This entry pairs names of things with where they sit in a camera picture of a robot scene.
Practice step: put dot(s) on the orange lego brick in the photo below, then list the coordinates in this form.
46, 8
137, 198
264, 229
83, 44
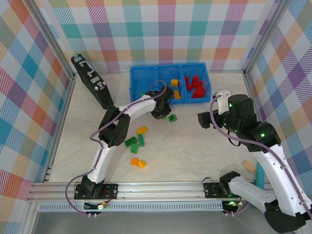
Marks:
134, 161
177, 94

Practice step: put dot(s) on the yellow lego brick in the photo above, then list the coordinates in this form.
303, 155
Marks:
174, 82
142, 163
142, 130

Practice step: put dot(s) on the red lego brick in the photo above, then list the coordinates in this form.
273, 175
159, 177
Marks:
195, 78
199, 84
196, 95
200, 90
186, 80
190, 86

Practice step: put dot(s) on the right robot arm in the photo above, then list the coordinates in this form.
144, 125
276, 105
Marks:
270, 165

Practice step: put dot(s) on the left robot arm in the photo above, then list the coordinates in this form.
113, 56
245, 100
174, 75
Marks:
114, 129

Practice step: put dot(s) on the blue three-compartment bin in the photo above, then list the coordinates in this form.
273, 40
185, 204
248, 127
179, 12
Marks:
142, 80

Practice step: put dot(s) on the small wooden block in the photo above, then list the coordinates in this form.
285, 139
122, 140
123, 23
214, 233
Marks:
248, 166

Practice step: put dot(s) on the teal cylindrical tool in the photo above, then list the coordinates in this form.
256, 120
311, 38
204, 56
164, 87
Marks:
260, 175

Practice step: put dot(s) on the black briefcase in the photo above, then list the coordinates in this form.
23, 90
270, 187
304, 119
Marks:
93, 81

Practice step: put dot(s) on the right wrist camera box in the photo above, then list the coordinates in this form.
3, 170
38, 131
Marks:
222, 100

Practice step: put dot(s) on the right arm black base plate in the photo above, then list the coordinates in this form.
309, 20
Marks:
210, 190

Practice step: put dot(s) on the aluminium mounting rail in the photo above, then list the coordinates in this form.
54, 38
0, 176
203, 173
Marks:
158, 192

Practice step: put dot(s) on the aluminium frame post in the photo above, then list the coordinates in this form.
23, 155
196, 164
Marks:
265, 36
48, 41

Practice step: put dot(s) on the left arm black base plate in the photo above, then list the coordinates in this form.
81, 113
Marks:
111, 191

